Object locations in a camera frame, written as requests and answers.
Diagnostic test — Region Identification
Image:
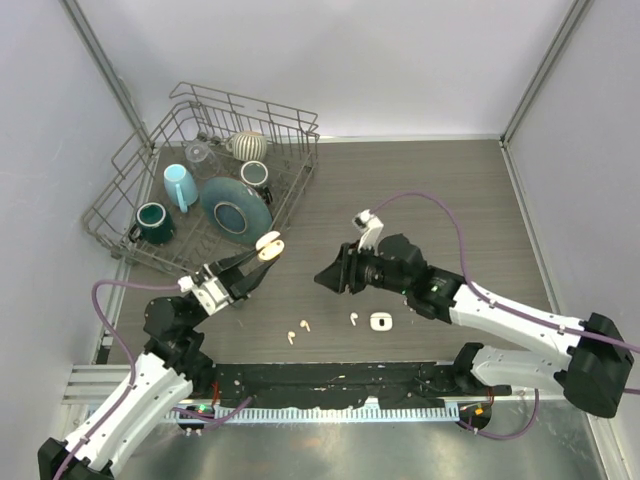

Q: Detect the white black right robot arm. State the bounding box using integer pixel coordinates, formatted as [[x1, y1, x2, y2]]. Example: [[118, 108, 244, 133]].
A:
[[314, 234, 634, 418]]

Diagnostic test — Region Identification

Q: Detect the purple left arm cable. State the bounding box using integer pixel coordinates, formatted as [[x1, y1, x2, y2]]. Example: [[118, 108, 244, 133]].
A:
[[49, 279, 184, 480]]

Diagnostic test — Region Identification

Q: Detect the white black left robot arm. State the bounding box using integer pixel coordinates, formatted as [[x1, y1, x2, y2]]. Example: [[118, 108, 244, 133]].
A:
[[37, 240, 284, 479]]

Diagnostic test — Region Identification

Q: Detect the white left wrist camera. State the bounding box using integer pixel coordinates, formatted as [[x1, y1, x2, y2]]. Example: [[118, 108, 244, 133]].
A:
[[177, 276, 233, 316]]

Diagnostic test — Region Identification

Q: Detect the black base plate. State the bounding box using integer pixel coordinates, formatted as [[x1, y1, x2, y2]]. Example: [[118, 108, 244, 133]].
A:
[[214, 362, 512, 410]]

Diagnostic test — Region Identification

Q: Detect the white cable duct strip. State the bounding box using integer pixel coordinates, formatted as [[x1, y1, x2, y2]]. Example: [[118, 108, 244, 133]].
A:
[[149, 405, 461, 424]]

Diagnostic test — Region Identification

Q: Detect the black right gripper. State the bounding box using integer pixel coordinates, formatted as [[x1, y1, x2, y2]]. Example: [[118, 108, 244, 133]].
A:
[[315, 239, 410, 296]]

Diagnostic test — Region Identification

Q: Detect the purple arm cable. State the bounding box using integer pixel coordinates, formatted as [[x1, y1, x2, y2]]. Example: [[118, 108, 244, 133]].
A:
[[369, 190, 640, 351], [49, 279, 184, 480]]

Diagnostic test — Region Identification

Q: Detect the clear drinking glass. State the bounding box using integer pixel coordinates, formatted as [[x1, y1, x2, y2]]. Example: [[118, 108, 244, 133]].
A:
[[184, 140, 218, 180]]

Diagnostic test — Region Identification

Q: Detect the grey wire dish rack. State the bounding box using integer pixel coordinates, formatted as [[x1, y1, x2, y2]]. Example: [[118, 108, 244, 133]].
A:
[[82, 82, 319, 276]]

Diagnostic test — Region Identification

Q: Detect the dark green mug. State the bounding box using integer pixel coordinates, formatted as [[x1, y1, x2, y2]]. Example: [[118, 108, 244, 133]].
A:
[[127, 202, 176, 246]]

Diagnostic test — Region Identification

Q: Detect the white rimmed teal cup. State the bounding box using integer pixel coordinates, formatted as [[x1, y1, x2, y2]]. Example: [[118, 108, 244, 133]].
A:
[[240, 161, 269, 188]]

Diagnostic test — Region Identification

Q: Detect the beige earbud charging case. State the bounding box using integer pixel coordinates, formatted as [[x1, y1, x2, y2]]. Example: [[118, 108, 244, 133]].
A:
[[255, 230, 285, 262]]

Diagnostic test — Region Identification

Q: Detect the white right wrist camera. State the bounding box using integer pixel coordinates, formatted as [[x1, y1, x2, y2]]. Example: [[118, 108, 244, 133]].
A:
[[352, 209, 384, 251]]

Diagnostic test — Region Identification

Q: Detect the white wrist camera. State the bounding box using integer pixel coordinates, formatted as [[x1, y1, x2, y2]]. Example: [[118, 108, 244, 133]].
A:
[[352, 209, 384, 251], [177, 276, 233, 316]]

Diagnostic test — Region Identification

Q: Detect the striped beige mug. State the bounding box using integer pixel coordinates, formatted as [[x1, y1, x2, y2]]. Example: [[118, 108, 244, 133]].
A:
[[224, 131, 268, 162]]

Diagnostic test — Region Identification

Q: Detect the teal ceramic plate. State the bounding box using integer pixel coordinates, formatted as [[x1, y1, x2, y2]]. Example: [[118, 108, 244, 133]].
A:
[[200, 176, 273, 245]]

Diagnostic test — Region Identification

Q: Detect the light blue mug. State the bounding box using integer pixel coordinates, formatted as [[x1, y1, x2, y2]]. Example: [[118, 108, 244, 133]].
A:
[[163, 164, 198, 214]]

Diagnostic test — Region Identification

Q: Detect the white earbud charging case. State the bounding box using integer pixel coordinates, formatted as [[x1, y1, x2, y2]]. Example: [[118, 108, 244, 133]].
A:
[[370, 312, 393, 333]]

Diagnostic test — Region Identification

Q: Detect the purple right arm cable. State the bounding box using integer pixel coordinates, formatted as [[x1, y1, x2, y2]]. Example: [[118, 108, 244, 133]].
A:
[[369, 190, 640, 351]]

